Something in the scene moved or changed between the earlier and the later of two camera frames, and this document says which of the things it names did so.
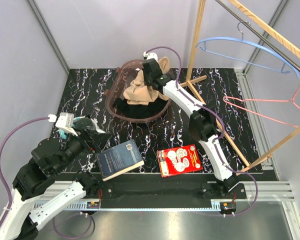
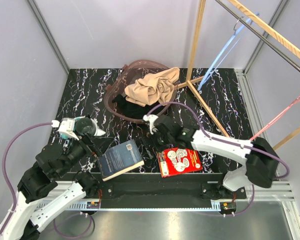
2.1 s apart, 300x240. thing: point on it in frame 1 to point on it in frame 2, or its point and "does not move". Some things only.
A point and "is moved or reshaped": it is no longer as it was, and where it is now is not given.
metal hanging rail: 232,13 does not move
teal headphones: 63,134 does not move
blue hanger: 281,69 to 235,38
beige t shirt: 138,92 is moved or reshaped
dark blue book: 119,160 does not move
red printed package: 179,160 does not move
